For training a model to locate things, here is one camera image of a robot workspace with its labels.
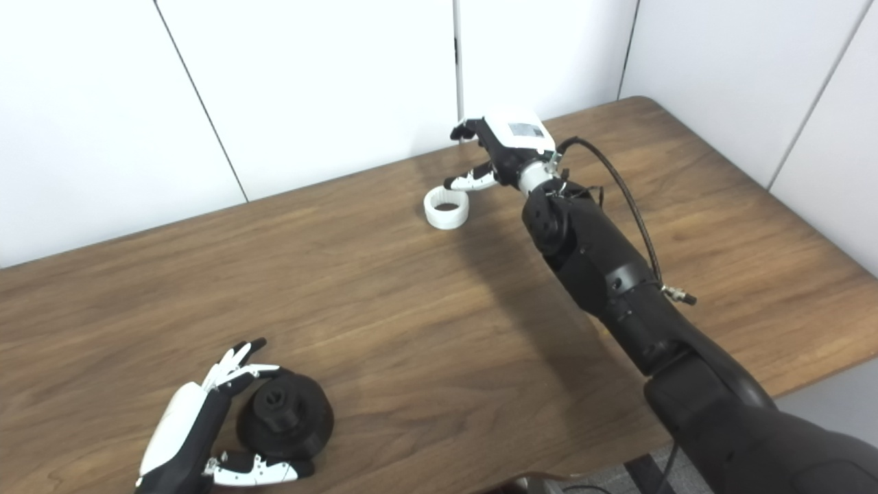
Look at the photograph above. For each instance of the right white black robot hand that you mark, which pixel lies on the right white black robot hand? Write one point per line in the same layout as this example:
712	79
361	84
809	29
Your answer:
514	137

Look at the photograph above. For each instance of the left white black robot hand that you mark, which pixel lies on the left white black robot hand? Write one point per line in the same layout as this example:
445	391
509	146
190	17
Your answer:
178	425

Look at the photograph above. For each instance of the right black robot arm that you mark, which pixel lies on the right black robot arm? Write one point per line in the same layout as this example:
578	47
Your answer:
617	288

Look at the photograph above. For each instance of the round black plastic part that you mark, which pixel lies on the round black plastic part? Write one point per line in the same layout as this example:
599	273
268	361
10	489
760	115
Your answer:
302	418

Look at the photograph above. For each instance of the black table leg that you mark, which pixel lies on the black table leg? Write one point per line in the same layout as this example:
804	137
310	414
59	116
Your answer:
641	477

